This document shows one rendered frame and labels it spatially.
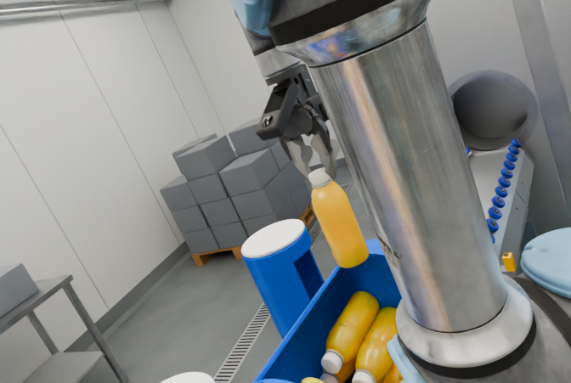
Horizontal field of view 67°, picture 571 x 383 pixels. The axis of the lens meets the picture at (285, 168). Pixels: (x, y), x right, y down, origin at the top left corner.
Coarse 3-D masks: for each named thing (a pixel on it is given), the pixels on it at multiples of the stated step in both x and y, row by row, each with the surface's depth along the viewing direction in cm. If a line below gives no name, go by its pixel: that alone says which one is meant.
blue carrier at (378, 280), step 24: (360, 264) 101; (384, 264) 97; (336, 288) 104; (360, 288) 104; (384, 288) 100; (312, 312) 93; (336, 312) 103; (288, 336) 79; (312, 336) 94; (288, 360) 87; (312, 360) 93
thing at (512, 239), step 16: (480, 160) 191; (496, 160) 184; (528, 160) 184; (480, 176) 176; (496, 176) 170; (528, 176) 175; (480, 192) 163; (528, 192) 167; (512, 208) 150; (528, 208) 195; (512, 224) 144; (512, 240) 138; (512, 272) 128
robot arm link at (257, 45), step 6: (234, 6) 73; (234, 12) 74; (240, 24) 73; (246, 30) 70; (246, 36) 74; (252, 36) 71; (252, 42) 73; (258, 42) 73; (264, 42) 72; (270, 42) 72; (252, 48) 74; (258, 48) 73; (264, 48) 73; (270, 48) 72; (258, 54) 78
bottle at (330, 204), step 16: (320, 192) 79; (336, 192) 79; (320, 208) 79; (336, 208) 78; (320, 224) 82; (336, 224) 79; (352, 224) 80; (336, 240) 80; (352, 240) 80; (336, 256) 82; (352, 256) 81
